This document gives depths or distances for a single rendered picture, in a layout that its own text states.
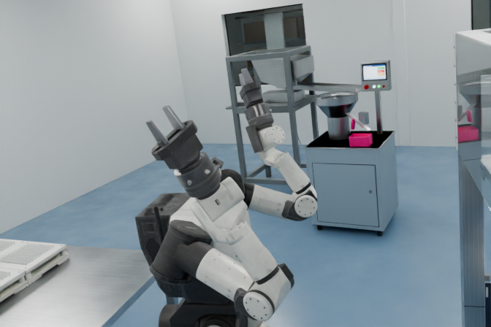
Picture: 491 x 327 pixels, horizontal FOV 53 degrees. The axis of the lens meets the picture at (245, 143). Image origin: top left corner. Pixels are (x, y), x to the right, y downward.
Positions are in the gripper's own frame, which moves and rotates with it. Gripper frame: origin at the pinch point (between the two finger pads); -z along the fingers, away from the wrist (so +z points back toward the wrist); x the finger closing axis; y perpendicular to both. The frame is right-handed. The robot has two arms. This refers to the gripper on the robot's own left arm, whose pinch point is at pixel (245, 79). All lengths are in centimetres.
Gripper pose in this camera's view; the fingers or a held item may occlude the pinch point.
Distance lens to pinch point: 176.6
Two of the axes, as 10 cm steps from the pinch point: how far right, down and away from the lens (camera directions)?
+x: 1.7, -1.8, -9.7
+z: 3.4, 9.4, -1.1
